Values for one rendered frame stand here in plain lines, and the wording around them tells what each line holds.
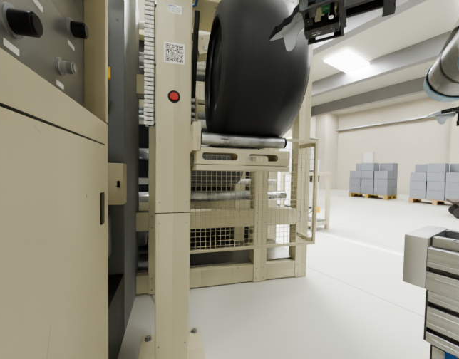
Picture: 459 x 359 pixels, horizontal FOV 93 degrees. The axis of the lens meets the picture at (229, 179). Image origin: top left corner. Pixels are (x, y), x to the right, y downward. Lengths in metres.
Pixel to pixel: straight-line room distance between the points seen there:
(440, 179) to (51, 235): 7.82
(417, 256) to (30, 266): 0.58
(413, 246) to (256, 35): 0.67
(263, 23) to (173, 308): 1.05
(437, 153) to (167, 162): 10.48
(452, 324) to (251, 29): 0.82
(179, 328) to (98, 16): 1.05
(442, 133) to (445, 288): 10.48
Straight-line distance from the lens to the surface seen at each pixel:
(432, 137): 10.99
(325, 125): 11.50
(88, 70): 0.69
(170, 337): 1.08
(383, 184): 8.21
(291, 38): 0.48
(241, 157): 0.80
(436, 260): 0.52
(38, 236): 0.36
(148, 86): 0.93
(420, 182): 7.95
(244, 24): 0.83
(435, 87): 0.50
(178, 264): 0.94
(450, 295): 0.53
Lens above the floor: 0.78
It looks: 2 degrees down
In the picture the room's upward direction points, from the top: 1 degrees clockwise
